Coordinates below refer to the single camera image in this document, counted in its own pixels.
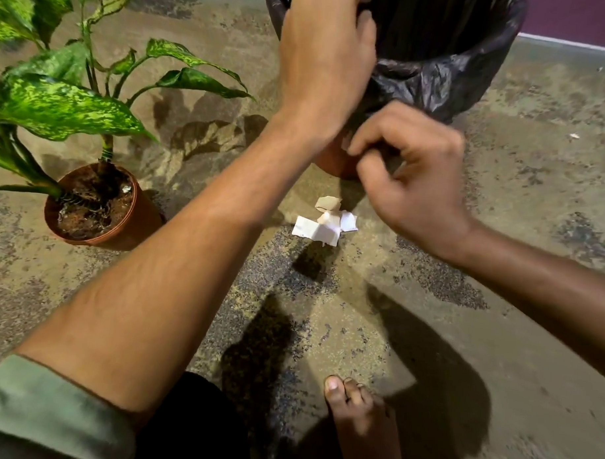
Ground person's right hand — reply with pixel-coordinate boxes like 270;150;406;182
343;99;480;264

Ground person's left hand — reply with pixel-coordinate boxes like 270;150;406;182
275;0;380;152

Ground black plastic trash bag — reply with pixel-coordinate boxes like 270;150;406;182
260;0;529;128

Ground person's left forearm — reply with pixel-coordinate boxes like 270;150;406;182
9;103;337;429

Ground person's right forearm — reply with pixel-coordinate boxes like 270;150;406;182
446;218;605;384

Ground brown trash bin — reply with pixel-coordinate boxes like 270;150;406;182
311;129;364;181

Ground beige crumpled paper scrap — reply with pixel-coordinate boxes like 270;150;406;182
314;194;342;215

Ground large white paper scrap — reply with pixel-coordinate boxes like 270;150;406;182
291;215;342;248

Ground terracotta plastic plant pot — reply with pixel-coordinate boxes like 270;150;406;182
43;160;168;250

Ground person's bare foot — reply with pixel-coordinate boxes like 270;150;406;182
321;375;407;459

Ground dark trousers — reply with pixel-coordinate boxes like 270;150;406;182
133;370;255;459

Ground green variegated leafy plant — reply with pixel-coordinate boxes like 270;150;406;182
0;0;258;207

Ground grey-green shirt sleeve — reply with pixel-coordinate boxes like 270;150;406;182
0;353;141;459

